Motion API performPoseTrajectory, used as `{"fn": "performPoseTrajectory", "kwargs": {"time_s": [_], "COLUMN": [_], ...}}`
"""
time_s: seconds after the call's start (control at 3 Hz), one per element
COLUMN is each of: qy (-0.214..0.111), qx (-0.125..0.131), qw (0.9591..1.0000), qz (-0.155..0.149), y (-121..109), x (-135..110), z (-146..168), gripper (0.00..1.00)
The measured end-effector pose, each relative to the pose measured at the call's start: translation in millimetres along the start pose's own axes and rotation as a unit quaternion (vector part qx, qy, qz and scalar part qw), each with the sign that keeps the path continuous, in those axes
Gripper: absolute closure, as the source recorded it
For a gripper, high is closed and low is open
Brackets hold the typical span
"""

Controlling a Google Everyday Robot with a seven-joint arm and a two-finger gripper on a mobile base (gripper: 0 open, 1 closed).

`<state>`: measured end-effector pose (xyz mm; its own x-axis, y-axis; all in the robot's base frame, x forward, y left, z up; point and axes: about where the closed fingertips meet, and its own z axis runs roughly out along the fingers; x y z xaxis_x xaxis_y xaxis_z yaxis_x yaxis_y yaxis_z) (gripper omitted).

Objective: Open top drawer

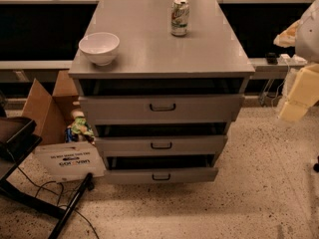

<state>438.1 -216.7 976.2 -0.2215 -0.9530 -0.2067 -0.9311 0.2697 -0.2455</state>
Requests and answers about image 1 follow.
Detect grey top drawer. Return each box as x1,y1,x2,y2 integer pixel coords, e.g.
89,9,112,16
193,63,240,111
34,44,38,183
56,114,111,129
79,95,243,125

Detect grey drawer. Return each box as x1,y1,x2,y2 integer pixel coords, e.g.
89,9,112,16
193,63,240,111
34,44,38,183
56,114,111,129
105,167,218,184
96,135,227,157
79,95,243,125

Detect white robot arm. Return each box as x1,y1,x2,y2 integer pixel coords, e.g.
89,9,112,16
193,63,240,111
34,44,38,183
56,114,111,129
273,0,319,122

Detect grey bottom drawer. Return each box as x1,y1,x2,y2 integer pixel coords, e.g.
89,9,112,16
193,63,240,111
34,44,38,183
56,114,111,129
105,167,218,184

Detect grey drawer cabinet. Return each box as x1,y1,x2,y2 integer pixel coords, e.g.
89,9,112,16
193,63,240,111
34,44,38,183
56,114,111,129
70,0,254,170

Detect grey middle drawer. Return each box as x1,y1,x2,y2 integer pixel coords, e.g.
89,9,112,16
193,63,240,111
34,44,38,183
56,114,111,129
96,135,227,157

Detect white power strip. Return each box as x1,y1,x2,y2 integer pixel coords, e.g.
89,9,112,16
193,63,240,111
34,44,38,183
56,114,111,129
278,54,307,65

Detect black small device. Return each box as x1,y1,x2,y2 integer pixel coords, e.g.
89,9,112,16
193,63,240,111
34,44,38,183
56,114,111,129
265,53,278,65

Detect green white soda can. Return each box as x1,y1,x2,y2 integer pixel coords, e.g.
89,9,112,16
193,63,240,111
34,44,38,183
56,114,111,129
170,0,189,37

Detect white bowl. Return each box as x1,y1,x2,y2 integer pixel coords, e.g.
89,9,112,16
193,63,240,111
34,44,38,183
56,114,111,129
79,32,120,66

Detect green toy figure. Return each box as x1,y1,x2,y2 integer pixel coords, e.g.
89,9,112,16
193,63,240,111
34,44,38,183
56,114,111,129
65,109,95,144

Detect brown cardboard box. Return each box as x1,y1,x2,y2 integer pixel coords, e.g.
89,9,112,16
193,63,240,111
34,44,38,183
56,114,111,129
23,71,106,182

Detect black metal stand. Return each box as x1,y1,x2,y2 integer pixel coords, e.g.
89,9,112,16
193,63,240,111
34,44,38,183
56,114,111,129
0,117,93,239

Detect black floor cable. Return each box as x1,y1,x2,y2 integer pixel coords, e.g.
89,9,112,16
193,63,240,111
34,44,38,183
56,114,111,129
16,166,101,239

